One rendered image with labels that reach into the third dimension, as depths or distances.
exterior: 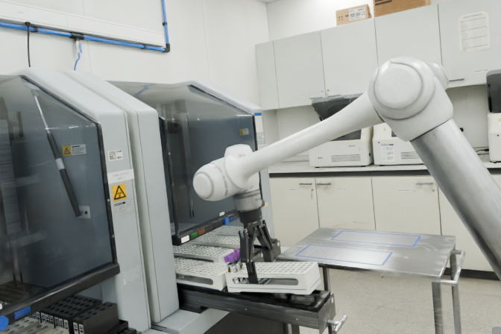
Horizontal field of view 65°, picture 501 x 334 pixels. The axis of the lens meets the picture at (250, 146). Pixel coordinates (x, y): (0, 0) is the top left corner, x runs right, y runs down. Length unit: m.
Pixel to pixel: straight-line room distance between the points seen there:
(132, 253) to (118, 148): 0.33
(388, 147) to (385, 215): 0.57
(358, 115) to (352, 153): 2.43
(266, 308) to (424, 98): 0.78
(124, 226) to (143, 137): 0.29
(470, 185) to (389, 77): 0.28
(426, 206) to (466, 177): 2.55
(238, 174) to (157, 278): 0.50
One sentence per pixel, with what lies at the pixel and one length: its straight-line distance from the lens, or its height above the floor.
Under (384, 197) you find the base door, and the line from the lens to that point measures 3.52.
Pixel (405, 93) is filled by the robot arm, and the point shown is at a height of 1.39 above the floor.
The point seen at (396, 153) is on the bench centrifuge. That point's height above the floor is 1.01.
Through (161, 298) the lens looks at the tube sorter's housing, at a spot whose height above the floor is 0.81.
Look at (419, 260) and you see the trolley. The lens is 1.56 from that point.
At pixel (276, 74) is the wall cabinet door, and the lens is 4.13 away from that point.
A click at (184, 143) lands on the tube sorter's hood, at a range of 1.44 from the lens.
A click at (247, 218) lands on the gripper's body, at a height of 1.06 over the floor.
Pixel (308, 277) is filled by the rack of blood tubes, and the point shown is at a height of 0.89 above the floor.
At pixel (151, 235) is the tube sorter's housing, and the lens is 1.35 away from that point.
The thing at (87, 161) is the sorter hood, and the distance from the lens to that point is 1.17.
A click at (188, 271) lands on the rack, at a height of 0.86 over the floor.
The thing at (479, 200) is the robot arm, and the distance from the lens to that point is 0.93.
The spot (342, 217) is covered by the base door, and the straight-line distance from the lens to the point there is 3.67.
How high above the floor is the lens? 1.35
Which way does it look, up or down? 3 degrees down
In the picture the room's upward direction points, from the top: 6 degrees counter-clockwise
